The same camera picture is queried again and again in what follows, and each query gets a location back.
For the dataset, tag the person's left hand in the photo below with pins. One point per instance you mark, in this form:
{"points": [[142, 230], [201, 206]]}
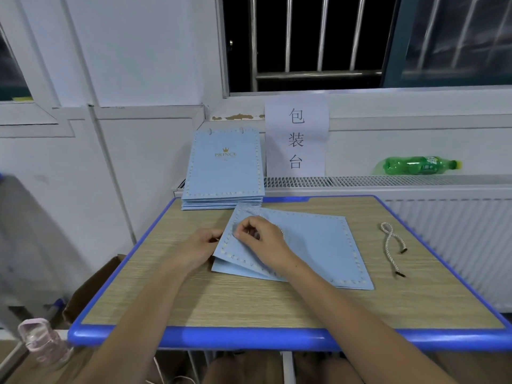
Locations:
{"points": [[198, 250]]}

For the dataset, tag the person's right hand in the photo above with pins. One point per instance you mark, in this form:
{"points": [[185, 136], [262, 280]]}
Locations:
{"points": [[268, 245]]}

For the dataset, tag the stack of finished blue bags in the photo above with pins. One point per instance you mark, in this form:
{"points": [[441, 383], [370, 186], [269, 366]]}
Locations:
{"points": [[220, 204]]}

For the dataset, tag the person's left forearm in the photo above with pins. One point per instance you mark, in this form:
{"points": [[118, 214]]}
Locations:
{"points": [[132, 332]]}

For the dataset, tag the person's right forearm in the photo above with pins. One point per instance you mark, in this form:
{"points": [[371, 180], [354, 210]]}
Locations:
{"points": [[368, 324]]}

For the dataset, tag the person's leg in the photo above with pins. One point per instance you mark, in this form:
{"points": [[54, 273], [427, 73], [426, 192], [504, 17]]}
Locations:
{"points": [[240, 370], [342, 372]]}

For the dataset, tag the blue-edged wooden desk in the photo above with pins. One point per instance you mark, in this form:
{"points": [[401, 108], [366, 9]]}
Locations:
{"points": [[144, 292]]}

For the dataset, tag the brown cardboard box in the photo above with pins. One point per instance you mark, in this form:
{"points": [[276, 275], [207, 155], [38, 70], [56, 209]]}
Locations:
{"points": [[92, 288]]}

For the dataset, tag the white paper sign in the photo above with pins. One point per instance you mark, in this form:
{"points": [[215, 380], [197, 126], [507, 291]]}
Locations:
{"points": [[296, 132]]}

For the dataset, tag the green plastic bottle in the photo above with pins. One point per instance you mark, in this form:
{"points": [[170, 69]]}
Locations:
{"points": [[420, 165]]}

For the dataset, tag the metal window grille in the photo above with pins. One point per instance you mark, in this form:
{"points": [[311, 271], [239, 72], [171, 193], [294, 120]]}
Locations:
{"points": [[312, 75]]}

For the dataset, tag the pink water bottle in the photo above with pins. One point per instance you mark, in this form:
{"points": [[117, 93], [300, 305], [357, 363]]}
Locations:
{"points": [[41, 341]]}

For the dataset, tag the white framed window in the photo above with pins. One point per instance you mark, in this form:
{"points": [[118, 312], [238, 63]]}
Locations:
{"points": [[28, 116]]}

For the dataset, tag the teal framed sliding window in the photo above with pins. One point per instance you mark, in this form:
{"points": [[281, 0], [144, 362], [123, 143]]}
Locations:
{"points": [[456, 36]]}

